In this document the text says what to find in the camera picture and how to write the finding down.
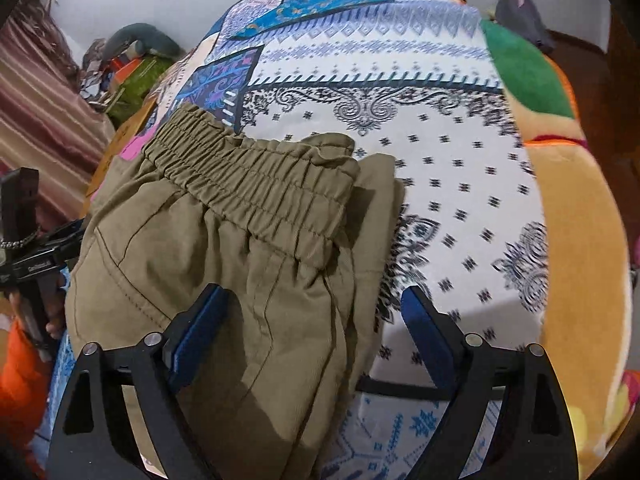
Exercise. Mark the grey backpack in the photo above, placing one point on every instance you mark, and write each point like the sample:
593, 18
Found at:
522, 15

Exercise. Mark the pink cloth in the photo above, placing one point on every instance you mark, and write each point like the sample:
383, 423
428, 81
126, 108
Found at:
134, 145

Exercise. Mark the wooden lap table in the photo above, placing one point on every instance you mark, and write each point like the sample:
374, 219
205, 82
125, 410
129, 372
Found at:
122, 140

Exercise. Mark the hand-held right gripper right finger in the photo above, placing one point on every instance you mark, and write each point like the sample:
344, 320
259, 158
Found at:
425, 340

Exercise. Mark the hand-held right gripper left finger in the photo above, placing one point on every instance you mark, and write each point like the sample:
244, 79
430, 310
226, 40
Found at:
200, 332

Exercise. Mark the orange cardboard box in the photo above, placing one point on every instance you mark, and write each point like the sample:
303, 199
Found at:
125, 67

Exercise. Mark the person's left hand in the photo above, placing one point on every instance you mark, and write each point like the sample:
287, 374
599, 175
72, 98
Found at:
55, 330

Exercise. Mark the blue patchwork bedsheet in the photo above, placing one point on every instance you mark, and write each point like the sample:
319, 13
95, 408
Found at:
425, 125

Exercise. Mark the crumpled wrapping paper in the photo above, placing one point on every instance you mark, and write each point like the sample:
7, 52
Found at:
95, 70

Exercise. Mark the khaki pants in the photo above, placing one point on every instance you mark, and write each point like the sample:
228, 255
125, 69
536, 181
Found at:
240, 220

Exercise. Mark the striped brown curtain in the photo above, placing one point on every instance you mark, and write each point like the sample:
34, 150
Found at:
45, 125

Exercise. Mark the orange plush blanket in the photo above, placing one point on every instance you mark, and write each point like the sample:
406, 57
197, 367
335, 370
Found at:
580, 235

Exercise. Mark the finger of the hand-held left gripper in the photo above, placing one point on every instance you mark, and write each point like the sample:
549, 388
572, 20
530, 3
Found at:
67, 240

